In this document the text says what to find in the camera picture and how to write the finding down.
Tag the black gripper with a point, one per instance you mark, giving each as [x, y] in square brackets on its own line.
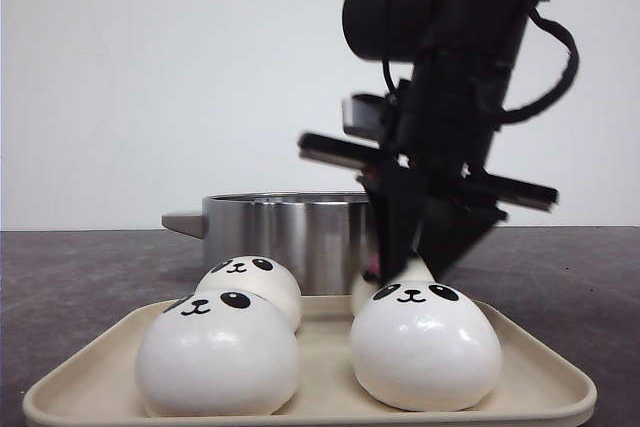
[433, 134]

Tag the panda bun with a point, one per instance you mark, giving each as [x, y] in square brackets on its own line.
[424, 346]
[366, 283]
[218, 352]
[264, 277]

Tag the stainless steel steamer pot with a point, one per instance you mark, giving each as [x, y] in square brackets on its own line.
[324, 238]

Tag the beige plastic tray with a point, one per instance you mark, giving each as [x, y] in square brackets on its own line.
[96, 386]

